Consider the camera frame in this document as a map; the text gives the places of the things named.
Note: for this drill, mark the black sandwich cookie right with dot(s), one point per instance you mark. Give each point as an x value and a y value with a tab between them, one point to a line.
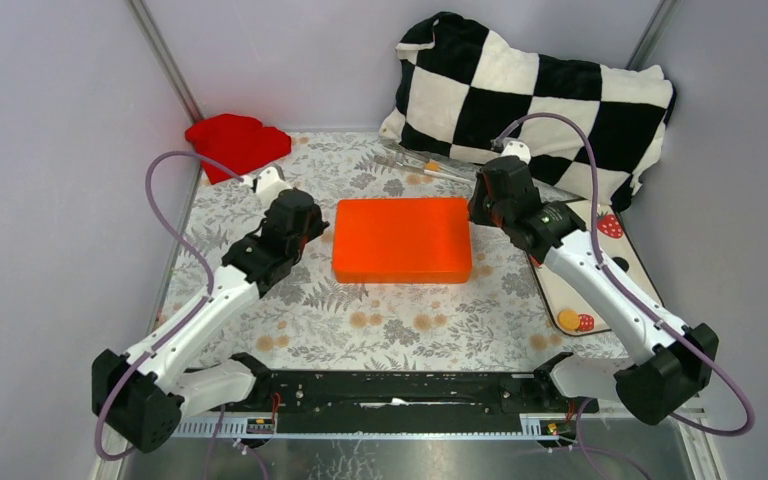
622	263

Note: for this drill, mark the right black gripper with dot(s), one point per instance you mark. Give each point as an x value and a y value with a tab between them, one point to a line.
476	214

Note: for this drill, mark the white strawberry tray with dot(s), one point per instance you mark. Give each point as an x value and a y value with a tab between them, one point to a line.
613	239

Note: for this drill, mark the orange box lid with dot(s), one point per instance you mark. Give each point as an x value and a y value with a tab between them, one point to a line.
402	241

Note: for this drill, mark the red cloth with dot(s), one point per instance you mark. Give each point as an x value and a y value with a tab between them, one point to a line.
241	143

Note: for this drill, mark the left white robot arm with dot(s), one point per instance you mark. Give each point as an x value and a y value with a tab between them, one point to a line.
144	393

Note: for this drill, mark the black white checkered blanket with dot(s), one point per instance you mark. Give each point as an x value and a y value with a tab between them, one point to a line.
592	130

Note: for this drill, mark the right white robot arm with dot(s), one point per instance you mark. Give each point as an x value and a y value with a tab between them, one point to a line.
661	371

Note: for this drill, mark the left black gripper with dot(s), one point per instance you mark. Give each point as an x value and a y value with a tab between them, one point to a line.
317	225

